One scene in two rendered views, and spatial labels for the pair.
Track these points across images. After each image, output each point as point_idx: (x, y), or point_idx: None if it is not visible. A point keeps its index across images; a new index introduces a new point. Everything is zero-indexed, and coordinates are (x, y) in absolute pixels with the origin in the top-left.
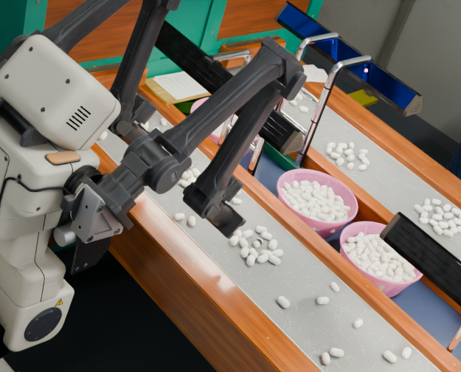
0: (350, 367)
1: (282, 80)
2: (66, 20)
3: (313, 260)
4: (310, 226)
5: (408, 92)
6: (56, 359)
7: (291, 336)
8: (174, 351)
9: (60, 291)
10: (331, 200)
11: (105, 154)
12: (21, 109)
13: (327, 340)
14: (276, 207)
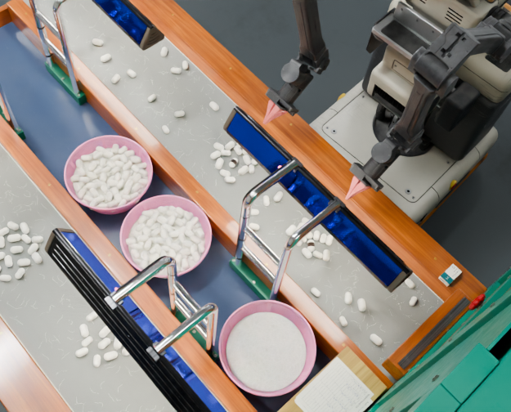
0: (165, 64)
1: None
2: (493, 32)
3: (180, 158)
4: (175, 205)
5: (68, 239)
6: None
7: (208, 82)
8: None
9: (381, 63)
10: (146, 245)
11: (390, 233)
12: None
13: (180, 82)
14: (214, 204)
